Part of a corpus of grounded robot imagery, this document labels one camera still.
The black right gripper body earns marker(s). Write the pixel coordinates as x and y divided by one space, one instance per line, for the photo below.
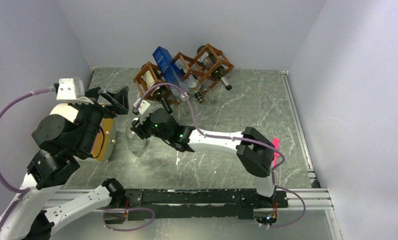
146 129

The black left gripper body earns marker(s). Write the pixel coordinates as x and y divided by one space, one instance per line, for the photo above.
91 115

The blue square glass bottle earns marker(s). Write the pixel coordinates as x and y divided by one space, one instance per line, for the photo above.
171 73

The clear square liquor bottle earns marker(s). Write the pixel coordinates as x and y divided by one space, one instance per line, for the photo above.
194 86

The tall clear glass bottle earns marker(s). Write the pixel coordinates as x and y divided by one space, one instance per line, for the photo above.
209 95

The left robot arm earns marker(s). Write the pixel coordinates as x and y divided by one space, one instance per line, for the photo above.
61 143

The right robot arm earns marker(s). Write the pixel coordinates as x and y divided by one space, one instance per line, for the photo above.
254 151

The brown wooden wine rack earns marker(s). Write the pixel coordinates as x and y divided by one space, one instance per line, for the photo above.
209 65

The clear glass ashtray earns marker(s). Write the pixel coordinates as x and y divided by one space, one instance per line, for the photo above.
133 141

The cream and orange cylinder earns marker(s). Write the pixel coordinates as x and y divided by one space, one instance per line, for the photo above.
105 140

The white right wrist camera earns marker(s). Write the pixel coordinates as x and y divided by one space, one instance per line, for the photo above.
141 107

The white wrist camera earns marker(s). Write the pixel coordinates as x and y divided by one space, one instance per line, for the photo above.
141 107
71 90

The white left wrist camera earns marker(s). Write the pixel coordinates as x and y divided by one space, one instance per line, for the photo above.
71 90

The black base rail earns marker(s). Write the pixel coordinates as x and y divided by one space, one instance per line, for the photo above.
138 204

